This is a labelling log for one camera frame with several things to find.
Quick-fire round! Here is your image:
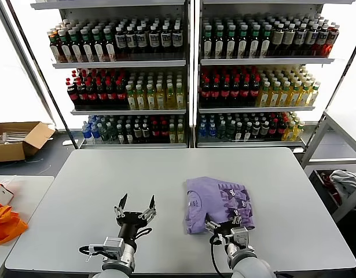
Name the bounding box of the orange cloth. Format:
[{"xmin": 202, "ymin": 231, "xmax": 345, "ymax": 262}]
[{"xmin": 0, "ymin": 205, "xmax": 28, "ymax": 247}]

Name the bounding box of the purple t-shirt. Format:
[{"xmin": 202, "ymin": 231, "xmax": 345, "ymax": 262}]
[{"xmin": 182, "ymin": 176, "xmax": 256, "ymax": 235}]

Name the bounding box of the black metal pole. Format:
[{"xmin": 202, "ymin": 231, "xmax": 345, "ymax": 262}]
[{"xmin": 5, "ymin": 0, "xmax": 79, "ymax": 149}]

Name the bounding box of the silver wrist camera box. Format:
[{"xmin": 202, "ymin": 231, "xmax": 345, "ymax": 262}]
[
  {"xmin": 102, "ymin": 236, "xmax": 126, "ymax": 256},
  {"xmin": 230, "ymin": 226, "xmax": 251, "ymax": 247}
]

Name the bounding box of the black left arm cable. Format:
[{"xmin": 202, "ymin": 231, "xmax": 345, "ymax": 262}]
[{"xmin": 78, "ymin": 245, "xmax": 107, "ymax": 259}]

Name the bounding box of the small yellow juice bottle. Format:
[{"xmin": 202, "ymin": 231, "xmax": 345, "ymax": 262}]
[
  {"xmin": 281, "ymin": 120, "xmax": 295, "ymax": 142},
  {"xmin": 292, "ymin": 120, "xmax": 306, "ymax": 141}
]

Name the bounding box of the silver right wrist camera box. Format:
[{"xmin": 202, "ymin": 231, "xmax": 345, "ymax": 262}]
[{"xmin": 230, "ymin": 226, "xmax": 251, "ymax": 247}]

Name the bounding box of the black storage bin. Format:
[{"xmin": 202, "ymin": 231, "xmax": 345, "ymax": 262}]
[{"xmin": 307, "ymin": 169, "xmax": 356, "ymax": 224}]

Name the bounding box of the small dark bottle beige label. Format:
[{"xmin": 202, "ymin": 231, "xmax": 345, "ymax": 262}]
[
  {"xmin": 133, "ymin": 122, "xmax": 143, "ymax": 144},
  {"xmin": 141, "ymin": 122, "xmax": 151, "ymax": 144},
  {"xmin": 260, "ymin": 120, "xmax": 270, "ymax": 141},
  {"xmin": 251, "ymin": 120, "xmax": 261, "ymax": 141}
]

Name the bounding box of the small dark bottle white label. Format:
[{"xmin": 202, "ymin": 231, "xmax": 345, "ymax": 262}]
[
  {"xmin": 234, "ymin": 121, "xmax": 244, "ymax": 142},
  {"xmin": 116, "ymin": 123, "xmax": 126, "ymax": 144},
  {"xmin": 124, "ymin": 123, "xmax": 134, "ymax": 144},
  {"xmin": 243, "ymin": 121, "xmax": 253, "ymax": 142}
]

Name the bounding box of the yellow juice bottle green band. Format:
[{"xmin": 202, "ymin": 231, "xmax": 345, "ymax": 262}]
[
  {"xmin": 126, "ymin": 83, "xmax": 137, "ymax": 111},
  {"xmin": 175, "ymin": 82, "xmax": 186, "ymax": 110},
  {"xmin": 278, "ymin": 81, "xmax": 292, "ymax": 107},
  {"xmin": 298, "ymin": 81, "xmax": 312, "ymax": 107},
  {"xmin": 288, "ymin": 81, "xmax": 302, "ymax": 107},
  {"xmin": 155, "ymin": 82, "xmax": 166, "ymax": 110},
  {"xmin": 145, "ymin": 83, "xmax": 156, "ymax": 110},
  {"xmin": 166, "ymin": 82, "xmax": 177, "ymax": 110},
  {"xmin": 267, "ymin": 81, "xmax": 281, "ymax": 107},
  {"xmin": 256, "ymin": 81, "xmax": 271, "ymax": 107},
  {"xmin": 135, "ymin": 83, "xmax": 147, "ymax": 111},
  {"xmin": 307, "ymin": 81, "xmax": 321, "ymax": 107}
]

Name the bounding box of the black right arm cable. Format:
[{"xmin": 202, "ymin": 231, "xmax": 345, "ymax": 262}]
[{"xmin": 208, "ymin": 231, "xmax": 225, "ymax": 275}]

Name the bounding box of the red drink bottle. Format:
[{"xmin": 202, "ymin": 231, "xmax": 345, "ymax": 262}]
[
  {"xmin": 324, "ymin": 24, "xmax": 340, "ymax": 57},
  {"xmin": 315, "ymin": 24, "xmax": 328, "ymax": 57}
]

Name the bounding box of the blue drink bottle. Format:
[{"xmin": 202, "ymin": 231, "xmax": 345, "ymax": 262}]
[
  {"xmin": 207, "ymin": 121, "xmax": 217, "ymax": 141},
  {"xmin": 81, "ymin": 121, "xmax": 92, "ymax": 143},
  {"xmin": 198, "ymin": 121, "xmax": 208, "ymax": 141},
  {"xmin": 91, "ymin": 121, "xmax": 102, "ymax": 143}
]

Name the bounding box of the small cola bottle red cap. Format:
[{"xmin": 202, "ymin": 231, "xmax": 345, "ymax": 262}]
[
  {"xmin": 268, "ymin": 118, "xmax": 278, "ymax": 140},
  {"xmin": 277, "ymin": 118, "xmax": 287, "ymax": 140},
  {"xmin": 151, "ymin": 120, "xmax": 161, "ymax": 144},
  {"xmin": 160, "ymin": 120, "xmax": 170, "ymax": 144}
]

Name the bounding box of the grey white crumpled cloth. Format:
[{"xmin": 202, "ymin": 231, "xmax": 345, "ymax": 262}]
[{"xmin": 329, "ymin": 170, "xmax": 356, "ymax": 200}]

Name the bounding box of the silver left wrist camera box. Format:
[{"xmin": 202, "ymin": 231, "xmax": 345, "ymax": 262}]
[{"xmin": 102, "ymin": 236, "xmax": 126, "ymax": 256}]

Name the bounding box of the dark bottle blue-white label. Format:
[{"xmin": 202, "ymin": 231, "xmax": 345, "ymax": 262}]
[
  {"xmin": 149, "ymin": 24, "xmax": 160, "ymax": 54},
  {"xmin": 160, "ymin": 24, "xmax": 172, "ymax": 54},
  {"xmin": 126, "ymin": 25, "xmax": 137, "ymax": 55},
  {"xmin": 293, "ymin": 23, "xmax": 307, "ymax": 57},
  {"xmin": 171, "ymin": 24, "xmax": 183, "ymax": 54},
  {"xmin": 304, "ymin": 23, "xmax": 318, "ymax": 57},
  {"xmin": 136, "ymin": 25, "xmax": 148, "ymax": 54},
  {"xmin": 115, "ymin": 25, "xmax": 127, "ymax": 55}
]

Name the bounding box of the small white orange box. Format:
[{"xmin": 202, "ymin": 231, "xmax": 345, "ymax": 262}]
[{"xmin": 0, "ymin": 181, "xmax": 15, "ymax": 207}]

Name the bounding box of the red cloth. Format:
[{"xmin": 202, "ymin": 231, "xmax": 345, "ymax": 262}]
[{"xmin": 319, "ymin": 172, "xmax": 340, "ymax": 203}]

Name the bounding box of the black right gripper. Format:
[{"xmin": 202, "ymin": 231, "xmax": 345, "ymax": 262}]
[{"xmin": 204, "ymin": 214, "xmax": 243, "ymax": 238}]

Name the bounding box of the grey metal beam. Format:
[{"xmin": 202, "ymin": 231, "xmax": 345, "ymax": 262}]
[{"xmin": 0, "ymin": 0, "xmax": 57, "ymax": 128}]

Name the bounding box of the grey metal drinks shelf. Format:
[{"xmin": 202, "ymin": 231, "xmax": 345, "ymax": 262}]
[
  {"xmin": 30, "ymin": 0, "xmax": 193, "ymax": 150},
  {"xmin": 194, "ymin": 0, "xmax": 356, "ymax": 153}
]

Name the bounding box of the dark tea bottle white label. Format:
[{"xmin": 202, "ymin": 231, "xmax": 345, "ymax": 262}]
[
  {"xmin": 80, "ymin": 27, "xmax": 94, "ymax": 63},
  {"xmin": 248, "ymin": 24, "xmax": 260, "ymax": 58},
  {"xmin": 68, "ymin": 28, "xmax": 82, "ymax": 63},
  {"xmin": 260, "ymin": 24, "xmax": 272, "ymax": 58},
  {"xmin": 91, "ymin": 27, "xmax": 105, "ymax": 62},
  {"xmin": 57, "ymin": 28, "xmax": 71, "ymax": 63},
  {"xmin": 202, "ymin": 24, "xmax": 214, "ymax": 58},
  {"xmin": 237, "ymin": 24, "xmax": 248, "ymax": 58},
  {"xmin": 225, "ymin": 24, "xmax": 237, "ymax": 58},
  {"xmin": 103, "ymin": 27, "xmax": 116, "ymax": 62},
  {"xmin": 214, "ymin": 24, "xmax": 225, "ymax": 58}
]

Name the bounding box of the clear green water bottle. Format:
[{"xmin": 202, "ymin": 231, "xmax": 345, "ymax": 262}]
[
  {"xmin": 226, "ymin": 120, "xmax": 236, "ymax": 141},
  {"xmin": 107, "ymin": 123, "xmax": 118, "ymax": 144},
  {"xmin": 100, "ymin": 123, "xmax": 110, "ymax": 144},
  {"xmin": 216, "ymin": 120, "xmax": 227, "ymax": 141}
]

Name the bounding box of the open cardboard box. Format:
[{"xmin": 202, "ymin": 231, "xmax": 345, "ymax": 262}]
[{"xmin": 0, "ymin": 121, "xmax": 56, "ymax": 163}]

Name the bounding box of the grey metal frame rack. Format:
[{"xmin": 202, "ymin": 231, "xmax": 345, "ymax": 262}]
[{"xmin": 300, "ymin": 109, "xmax": 356, "ymax": 169}]

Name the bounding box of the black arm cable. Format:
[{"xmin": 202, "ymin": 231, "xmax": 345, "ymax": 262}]
[
  {"xmin": 78, "ymin": 245, "xmax": 107, "ymax": 259},
  {"xmin": 208, "ymin": 231, "xmax": 225, "ymax": 275}
]

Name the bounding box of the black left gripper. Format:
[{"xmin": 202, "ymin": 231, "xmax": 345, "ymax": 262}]
[{"xmin": 113, "ymin": 193, "xmax": 158, "ymax": 240}]

